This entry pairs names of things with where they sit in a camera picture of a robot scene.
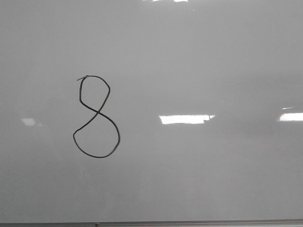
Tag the white whiteboard with aluminium frame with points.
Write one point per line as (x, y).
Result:
(141, 110)

